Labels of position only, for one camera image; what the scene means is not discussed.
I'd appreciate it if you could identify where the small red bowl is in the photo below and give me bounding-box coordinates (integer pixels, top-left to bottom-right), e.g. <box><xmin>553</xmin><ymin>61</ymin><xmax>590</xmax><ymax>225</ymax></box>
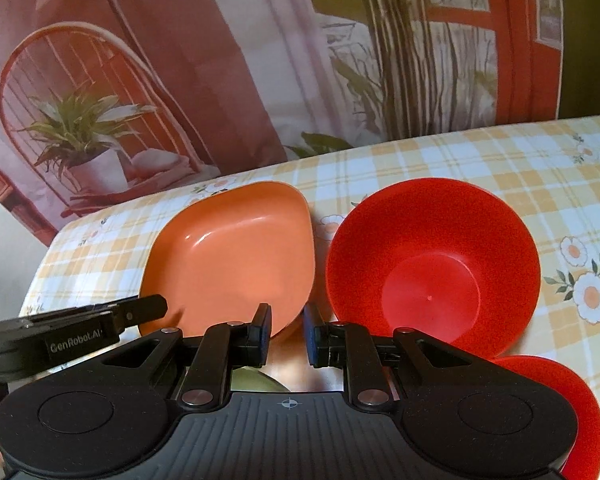
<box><xmin>490</xmin><ymin>355</ymin><xmax>600</xmax><ymax>480</ymax></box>

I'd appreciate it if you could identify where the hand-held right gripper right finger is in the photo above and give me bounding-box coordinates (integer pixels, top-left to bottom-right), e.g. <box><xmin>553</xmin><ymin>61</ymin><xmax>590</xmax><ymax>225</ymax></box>
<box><xmin>303</xmin><ymin>303</ymin><xmax>486</xmax><ymax>407</ymax></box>

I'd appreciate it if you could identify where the printed backdrop cloth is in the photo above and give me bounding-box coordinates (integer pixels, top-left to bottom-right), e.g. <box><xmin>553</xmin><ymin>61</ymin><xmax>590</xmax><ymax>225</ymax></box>
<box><xmin>0</xmin><ymin>0</ymin><xmax>566</xmax><ymax>248</ymax></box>

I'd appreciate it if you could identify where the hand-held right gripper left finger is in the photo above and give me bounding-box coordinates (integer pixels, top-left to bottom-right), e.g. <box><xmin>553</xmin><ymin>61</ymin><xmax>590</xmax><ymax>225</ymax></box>
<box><xmin>103</xmin><ymin>303</ymin><xmax>273</xmax><ymax>410</ymax></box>

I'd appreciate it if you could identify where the large red bowl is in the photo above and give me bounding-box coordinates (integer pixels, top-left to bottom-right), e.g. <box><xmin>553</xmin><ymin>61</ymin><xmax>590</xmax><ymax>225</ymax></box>
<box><xmin>325</xmin><ymin>178</ymin><xmax>541</xmax><ymax>359</ymax></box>

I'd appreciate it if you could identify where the orange square plate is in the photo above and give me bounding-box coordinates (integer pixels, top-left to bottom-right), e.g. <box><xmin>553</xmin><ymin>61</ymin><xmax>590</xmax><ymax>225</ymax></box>
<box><xmin>138</xmin><ymin>182</ymin><xmax>315</xmax><ymax>339</ymax></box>

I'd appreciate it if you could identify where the green plate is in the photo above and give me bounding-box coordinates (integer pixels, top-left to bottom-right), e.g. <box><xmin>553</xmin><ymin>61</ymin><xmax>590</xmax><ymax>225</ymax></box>
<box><xmin>228</xmin><ymin>367</ymin><xmax>292</xmax><ymax>394</ymax></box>

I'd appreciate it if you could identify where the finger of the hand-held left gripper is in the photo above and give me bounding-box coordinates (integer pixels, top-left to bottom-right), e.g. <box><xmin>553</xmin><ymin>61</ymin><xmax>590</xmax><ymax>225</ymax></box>
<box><xmin>114</xmin><ymin>295</ymin><xmax>169</xmax><ymax>329</ymax></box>

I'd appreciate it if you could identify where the yellow checkered floral tablecloth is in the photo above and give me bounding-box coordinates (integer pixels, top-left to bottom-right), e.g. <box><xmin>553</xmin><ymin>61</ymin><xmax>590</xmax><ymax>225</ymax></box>
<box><xmin>19</xmin><ymin>115</ymin><xmax>600</xmax><ymax>480</ymax></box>

